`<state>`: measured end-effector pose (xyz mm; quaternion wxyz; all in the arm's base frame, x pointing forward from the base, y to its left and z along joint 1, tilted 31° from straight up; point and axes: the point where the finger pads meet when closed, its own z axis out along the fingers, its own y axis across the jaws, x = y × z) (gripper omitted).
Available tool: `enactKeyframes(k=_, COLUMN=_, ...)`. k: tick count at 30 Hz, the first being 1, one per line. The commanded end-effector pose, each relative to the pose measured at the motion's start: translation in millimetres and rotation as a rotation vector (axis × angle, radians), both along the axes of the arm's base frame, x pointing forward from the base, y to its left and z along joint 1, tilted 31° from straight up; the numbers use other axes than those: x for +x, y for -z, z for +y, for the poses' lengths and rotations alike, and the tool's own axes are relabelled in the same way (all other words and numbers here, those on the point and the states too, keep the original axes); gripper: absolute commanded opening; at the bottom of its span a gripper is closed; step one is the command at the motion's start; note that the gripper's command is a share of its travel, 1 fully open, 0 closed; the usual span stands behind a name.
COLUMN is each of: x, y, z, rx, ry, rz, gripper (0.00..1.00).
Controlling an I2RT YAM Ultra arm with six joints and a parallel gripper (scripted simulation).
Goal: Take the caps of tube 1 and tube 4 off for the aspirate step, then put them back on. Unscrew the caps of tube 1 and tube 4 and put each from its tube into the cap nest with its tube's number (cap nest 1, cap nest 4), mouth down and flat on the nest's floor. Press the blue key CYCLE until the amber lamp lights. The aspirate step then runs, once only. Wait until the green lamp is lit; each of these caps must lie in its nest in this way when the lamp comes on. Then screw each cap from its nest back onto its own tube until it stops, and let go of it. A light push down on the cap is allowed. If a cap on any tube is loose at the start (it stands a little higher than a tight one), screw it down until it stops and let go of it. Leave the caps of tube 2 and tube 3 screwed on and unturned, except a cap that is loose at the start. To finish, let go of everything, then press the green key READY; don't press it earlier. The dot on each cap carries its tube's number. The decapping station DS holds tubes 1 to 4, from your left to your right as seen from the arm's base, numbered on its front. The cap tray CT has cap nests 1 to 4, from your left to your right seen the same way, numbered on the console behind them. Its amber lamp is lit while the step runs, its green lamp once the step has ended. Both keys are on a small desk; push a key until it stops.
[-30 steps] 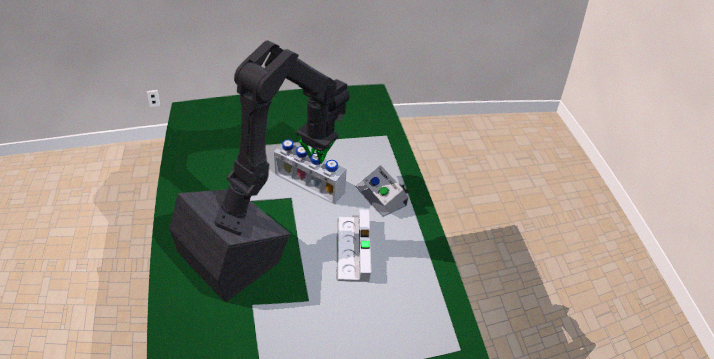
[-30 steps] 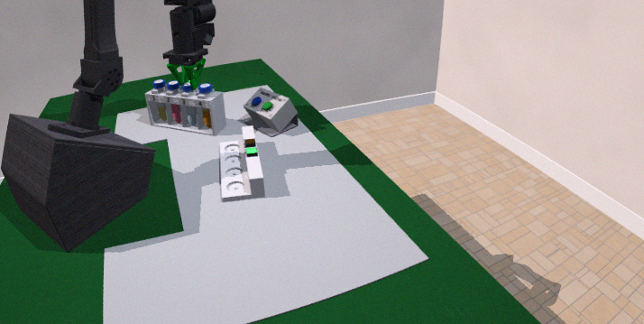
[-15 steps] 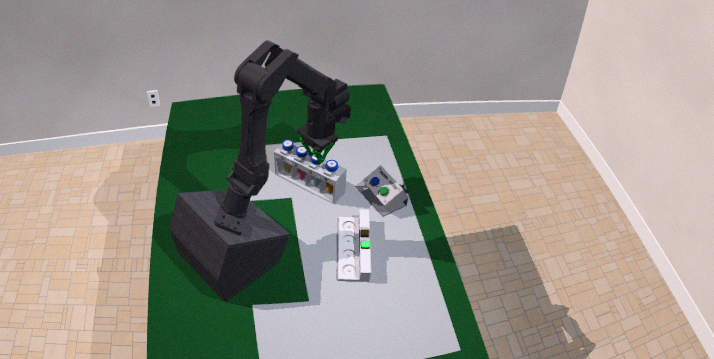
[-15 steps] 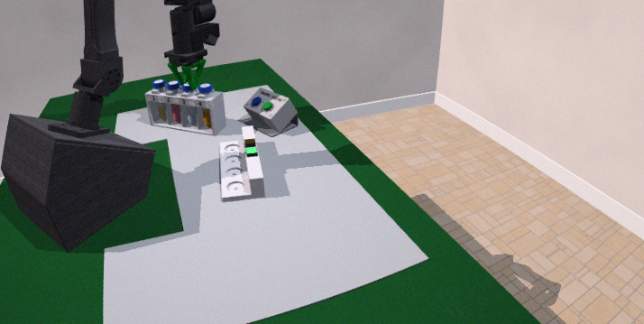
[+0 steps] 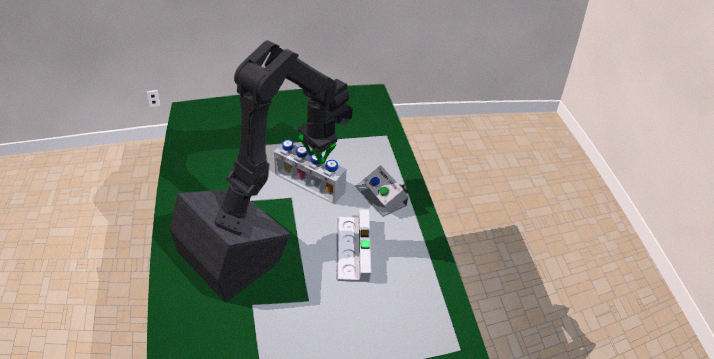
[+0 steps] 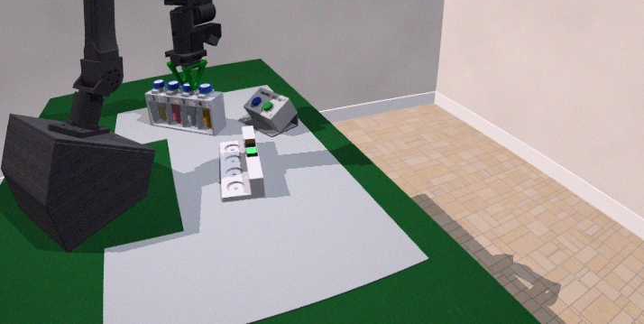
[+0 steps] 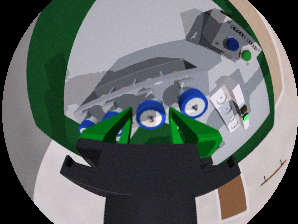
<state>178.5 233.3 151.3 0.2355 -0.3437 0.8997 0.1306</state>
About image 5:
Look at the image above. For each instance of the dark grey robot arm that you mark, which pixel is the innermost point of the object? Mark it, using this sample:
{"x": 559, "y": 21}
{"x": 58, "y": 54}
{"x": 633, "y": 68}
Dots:
{"x": 264, "y": 83}

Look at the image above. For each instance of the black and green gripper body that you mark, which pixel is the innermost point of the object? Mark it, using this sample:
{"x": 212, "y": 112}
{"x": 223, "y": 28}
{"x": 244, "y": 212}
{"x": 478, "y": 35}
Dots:
{"x": 313, "y": 133}

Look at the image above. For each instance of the white four-tube rack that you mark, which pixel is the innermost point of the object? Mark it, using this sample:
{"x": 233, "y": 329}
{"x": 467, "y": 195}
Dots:
{"x": 338, "y": 180}

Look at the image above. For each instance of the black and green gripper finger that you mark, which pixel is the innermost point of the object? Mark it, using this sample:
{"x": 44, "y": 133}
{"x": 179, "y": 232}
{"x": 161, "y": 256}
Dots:
{"x": 305, "y": 145}
{"x": 318, "y": 155}

